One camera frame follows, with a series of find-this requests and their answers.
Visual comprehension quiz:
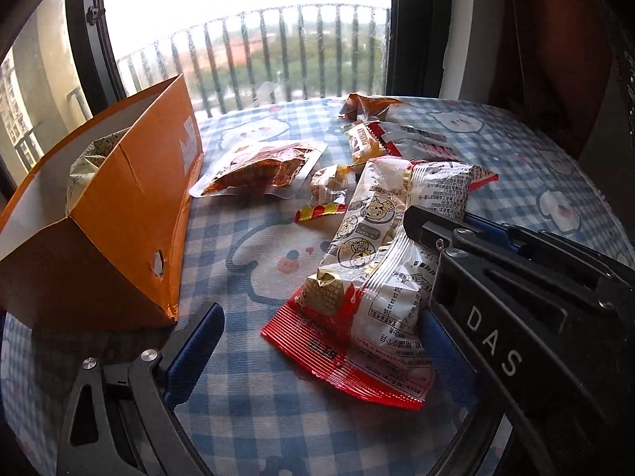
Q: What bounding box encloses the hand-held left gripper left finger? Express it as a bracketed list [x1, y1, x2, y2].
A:
[56, 301, 226, 476]

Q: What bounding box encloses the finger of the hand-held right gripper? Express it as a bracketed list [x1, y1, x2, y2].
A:
[463, 212, 635, 292]
[403, 204, 635, 476]

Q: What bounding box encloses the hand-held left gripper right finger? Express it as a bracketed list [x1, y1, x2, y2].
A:
[419, 306, 481, 403]

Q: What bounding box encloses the red edged white snack packet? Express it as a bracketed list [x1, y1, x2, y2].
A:
[260, 159, 500, 412]

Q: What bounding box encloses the red yellow white snack packet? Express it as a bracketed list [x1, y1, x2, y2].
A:
[346, 120, 467, 165]

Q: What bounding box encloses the orange cardboard box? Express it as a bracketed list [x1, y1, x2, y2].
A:
[0, 73, 205, 332]

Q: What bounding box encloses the small packet with colourful edge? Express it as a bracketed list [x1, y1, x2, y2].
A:
[295, 163, 354, 222]

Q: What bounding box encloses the orange brown snack packet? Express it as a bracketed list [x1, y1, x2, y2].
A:
[339, 92, 404, 122]

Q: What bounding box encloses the clear packet of orange snack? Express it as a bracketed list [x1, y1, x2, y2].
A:
[189, 140, 329, 201]

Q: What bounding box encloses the blue checked tablecloth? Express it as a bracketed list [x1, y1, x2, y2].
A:
[0, 95, 635, 476]

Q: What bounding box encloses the brown curtain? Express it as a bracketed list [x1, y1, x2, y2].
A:
[506, 0, 618, 157]

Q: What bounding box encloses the balcony railing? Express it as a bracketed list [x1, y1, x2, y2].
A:
[115, 4, 391, 116]

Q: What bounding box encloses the apartment building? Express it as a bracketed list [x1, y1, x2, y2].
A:
[0, 52, 45, 172]

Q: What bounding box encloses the black window mullion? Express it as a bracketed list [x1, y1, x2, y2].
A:
[64, 0, 131, 106]

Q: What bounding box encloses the black window frame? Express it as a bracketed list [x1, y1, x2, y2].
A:
[383, 0, 450, 99]

